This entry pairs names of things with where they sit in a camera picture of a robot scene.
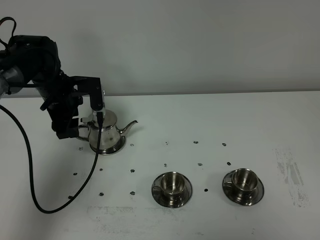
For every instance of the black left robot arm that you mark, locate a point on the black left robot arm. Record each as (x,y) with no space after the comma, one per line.
(35,59)

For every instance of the left stainless steel saucer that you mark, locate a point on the left stainless steel saucer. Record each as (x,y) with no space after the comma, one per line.
(174,202)

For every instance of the stainless steel teapot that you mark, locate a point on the stainless steel teapot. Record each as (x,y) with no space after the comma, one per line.
(112,138)

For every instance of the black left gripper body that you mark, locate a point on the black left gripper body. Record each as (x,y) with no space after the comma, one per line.
(67,91)

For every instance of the stainless steel teacup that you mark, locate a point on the stainless steel teacup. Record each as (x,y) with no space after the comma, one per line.
(241,180)
(170,184)

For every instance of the right stainless steel saucer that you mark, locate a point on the right stainless steel saucer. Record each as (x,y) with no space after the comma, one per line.
(246,199)

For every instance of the stainless steel saucer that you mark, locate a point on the stainless steel saucer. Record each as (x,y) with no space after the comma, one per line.
(174,202)
(246,199)

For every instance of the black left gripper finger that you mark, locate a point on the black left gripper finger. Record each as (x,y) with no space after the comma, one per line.
(60,125)
(72,130)

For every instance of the left stainless steel teacup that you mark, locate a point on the left stainless steel teacup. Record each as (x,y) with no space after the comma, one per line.
(170,184)

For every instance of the right stainless steel teacup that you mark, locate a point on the right stainless steel teacup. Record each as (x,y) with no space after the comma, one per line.
(241,180)

